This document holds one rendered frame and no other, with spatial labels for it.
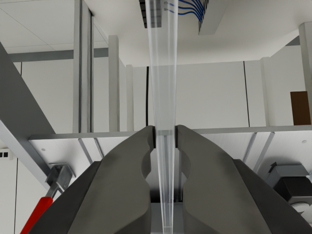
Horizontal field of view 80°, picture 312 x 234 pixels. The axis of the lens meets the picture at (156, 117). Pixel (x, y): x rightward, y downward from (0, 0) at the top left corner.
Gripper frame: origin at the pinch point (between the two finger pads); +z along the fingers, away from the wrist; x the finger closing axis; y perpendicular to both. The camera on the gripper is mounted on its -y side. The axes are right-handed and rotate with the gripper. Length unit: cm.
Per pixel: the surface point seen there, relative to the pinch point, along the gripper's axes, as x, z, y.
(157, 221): -1.7, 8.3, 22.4
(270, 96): 48, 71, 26
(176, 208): 1.5, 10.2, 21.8
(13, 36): -140, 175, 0
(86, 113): -20.1, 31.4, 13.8
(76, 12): -24, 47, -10
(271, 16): 33, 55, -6
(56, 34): -99, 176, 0
